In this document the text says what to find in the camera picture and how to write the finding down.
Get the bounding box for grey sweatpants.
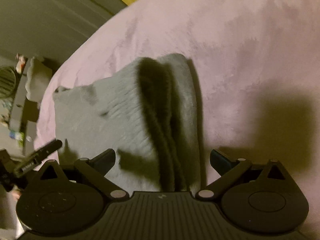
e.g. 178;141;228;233
53;54;201;193

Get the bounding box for pale storage bin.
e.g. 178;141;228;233
25;57;53;104

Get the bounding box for pink bed blanket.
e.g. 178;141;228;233
34;0;319;239

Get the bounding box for grey-green curtain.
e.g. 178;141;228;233
1;0;126;68

